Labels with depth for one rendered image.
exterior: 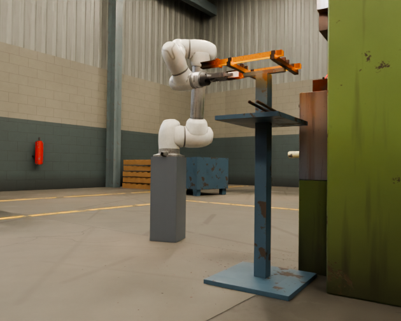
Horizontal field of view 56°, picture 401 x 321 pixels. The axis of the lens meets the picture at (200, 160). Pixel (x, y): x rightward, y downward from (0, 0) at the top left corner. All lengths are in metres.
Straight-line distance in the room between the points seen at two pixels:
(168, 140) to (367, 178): 1.49
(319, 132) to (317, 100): 0.16
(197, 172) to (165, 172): 4.26
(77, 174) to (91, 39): 3.32
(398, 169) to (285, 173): 9.50
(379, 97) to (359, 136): 0.17
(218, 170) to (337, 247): 5.68
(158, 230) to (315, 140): 1.31
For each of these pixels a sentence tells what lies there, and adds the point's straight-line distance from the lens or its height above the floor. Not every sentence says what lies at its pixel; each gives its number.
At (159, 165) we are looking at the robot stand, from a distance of 2.68.
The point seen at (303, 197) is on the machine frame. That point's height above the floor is 0.38.
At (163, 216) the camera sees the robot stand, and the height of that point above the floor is 0.18.
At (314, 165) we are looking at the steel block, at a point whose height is 0.54.
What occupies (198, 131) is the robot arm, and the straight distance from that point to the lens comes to 2.71.
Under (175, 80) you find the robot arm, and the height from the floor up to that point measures 1.02.
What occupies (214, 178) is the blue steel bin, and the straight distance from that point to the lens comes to 7.19.
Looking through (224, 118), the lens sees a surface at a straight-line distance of 1.68.
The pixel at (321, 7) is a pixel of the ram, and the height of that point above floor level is 1.37.
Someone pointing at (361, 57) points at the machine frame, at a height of 0.98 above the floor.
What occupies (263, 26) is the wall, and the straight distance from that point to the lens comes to 12.19.
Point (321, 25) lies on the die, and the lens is 2.24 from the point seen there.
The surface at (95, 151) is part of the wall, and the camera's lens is 9.70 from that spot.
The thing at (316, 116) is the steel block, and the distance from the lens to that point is 1.98.
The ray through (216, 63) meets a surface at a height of 1.01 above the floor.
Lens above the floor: 0.53
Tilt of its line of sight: 1 degrees up
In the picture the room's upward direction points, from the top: 1 degrees clockwise
